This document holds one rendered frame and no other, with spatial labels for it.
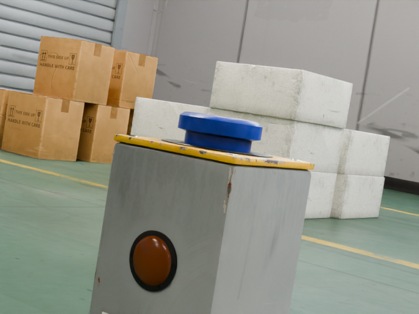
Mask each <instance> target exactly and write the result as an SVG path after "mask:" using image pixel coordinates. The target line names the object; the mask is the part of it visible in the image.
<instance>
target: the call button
mask: <svg viewBox="0 0 419 314"><path fill-rule="evenodd" d="M178 128H180V129H182V130H185V131H186V132H185V140H184V143H188V144H191V145H197V146H204V147H208V148H216V149H220V150H228V151H237V152H243V153H250V152H251V144H252V141H261V135H262V126H261V125H260V124H259V123H256V122H253V121H248V120H242V119H237V118H230V117H222V116H217V115H210V114H205V113H196V112H183V113H181V114H180V117H179V121H178Z"/></svg>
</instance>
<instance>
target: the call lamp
mask: <svg viewBox="0 0 419 314"><path fill-rule="evenodd" d="M132 260H133V269H134V271H135V274H136V275H137V277H138V279H139V280H140V281H141V282H143V283H144V284H145V285H148V286H157V285H159V284H161V283H163V282H164V281H165V280H166V278H167V276H168V274H169V273H170V269H171V255H170V251H169V249H168V247H167V245H166V244H165V242H164V241H163V240H162V239H160V238H159V237H157V236H154V235H148V236H146V237H144V238H142V239H141V240H140V241H139V242H138V243H137V245H136V246H135V249H134V251H133V259H132Z"/></svg>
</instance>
